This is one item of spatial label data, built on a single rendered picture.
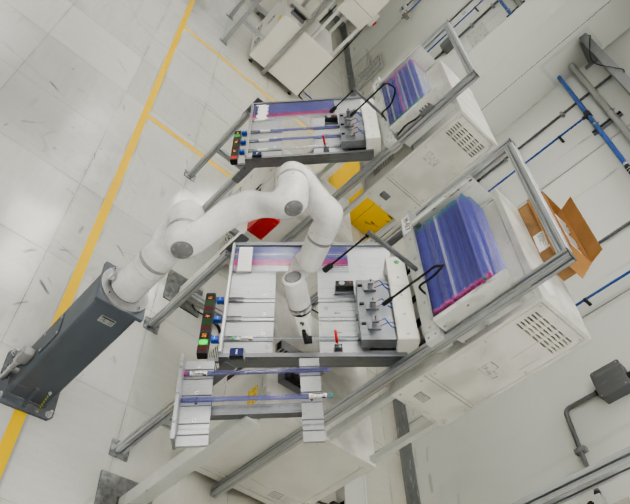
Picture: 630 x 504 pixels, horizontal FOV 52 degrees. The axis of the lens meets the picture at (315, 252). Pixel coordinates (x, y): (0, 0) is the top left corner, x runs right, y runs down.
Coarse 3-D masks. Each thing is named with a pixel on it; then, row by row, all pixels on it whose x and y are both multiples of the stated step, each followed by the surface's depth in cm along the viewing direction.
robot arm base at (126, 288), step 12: (132, 264) 218; (108, 276) 226; (120, 276) 221; (132, 276) 218; (144, 276) 217; (156, 276) 218; (108, 288) 222; (120, 288) 221; (132, 288) 220; (144, 288) 221; (120, 300) 223; (132, 300) 224; (144, 300) 231; (132, 312) 224
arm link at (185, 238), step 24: (240, 192) 206; (264, 192) 200; (288, 192) 194; (216, 216) 204; (240, 216) 204; (264, 216) 204; (288, 216) 197; (168, 240) 203; (192, 240) 203; (216, 240) 209
